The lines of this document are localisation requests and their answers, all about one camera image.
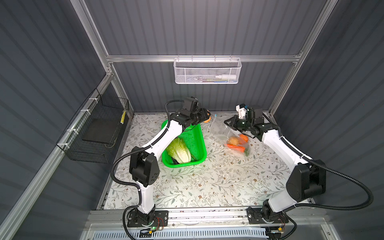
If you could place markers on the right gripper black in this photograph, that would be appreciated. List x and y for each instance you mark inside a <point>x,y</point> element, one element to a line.
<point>234,119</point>

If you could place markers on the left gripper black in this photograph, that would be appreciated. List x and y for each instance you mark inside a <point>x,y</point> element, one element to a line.
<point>202,114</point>

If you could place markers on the clear zip top bag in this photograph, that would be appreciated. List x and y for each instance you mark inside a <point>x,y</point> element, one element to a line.
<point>222,132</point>

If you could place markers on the green plastic basket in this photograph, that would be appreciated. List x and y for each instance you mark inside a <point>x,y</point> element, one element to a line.
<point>194,141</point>

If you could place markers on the orange carrot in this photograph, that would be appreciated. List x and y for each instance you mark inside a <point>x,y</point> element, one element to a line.
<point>240,148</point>

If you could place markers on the red tomato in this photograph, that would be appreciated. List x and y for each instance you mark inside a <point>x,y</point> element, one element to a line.
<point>244,138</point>

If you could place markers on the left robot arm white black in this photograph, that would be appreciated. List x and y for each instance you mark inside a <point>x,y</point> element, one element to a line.
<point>144,166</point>

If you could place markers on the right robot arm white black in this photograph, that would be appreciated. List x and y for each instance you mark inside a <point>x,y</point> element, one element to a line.
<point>306,180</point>

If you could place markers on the white marker in basket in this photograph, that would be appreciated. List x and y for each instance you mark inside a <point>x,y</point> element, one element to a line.
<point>226,77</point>

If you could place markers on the napa cabbage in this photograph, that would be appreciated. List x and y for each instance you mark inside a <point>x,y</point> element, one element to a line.
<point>177,148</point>

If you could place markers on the black pad in basket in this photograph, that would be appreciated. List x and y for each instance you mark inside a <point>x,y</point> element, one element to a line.
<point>101,131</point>

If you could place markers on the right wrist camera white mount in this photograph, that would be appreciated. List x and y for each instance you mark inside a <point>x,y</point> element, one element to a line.
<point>242,110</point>

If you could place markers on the white wire wall basket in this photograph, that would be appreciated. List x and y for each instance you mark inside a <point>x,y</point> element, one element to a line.
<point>202,71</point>

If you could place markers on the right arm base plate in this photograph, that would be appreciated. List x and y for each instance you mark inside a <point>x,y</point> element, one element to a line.
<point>261,216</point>

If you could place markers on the black wire wall basket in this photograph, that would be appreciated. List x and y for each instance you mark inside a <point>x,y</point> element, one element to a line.
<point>102,106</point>

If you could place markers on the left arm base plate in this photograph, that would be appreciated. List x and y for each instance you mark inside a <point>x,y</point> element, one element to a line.
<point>155,218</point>

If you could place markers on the white vented cable duct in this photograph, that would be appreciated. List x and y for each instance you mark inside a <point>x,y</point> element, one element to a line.
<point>203,233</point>

